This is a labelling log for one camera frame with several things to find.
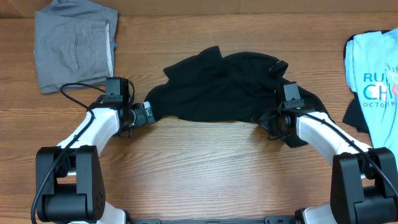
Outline black polo shirt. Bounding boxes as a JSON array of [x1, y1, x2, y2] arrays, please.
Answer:
[[144, 45, 335, 149]]

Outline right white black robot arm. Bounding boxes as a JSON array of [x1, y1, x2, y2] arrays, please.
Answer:
[[252, 83, 397, 224]]

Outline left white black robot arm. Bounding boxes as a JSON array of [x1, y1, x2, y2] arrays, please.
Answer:
[[30, 77, 155, 223]]

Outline black garment under t-shirt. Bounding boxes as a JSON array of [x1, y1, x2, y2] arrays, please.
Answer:
[[342, 30, 391, 134]]

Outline folded grey trousers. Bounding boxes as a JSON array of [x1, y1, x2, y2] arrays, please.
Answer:
[[34, 0, 119, 94]]

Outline light blue printed t-shirt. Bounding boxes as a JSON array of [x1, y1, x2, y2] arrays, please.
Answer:
[[345, 29, 397, 156]]

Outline brown cardboard backboard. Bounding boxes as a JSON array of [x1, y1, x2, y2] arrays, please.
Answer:
[[1, 0, 397, 18]]

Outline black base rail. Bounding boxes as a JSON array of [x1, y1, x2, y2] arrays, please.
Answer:
[[126, 216, 301, 224]]

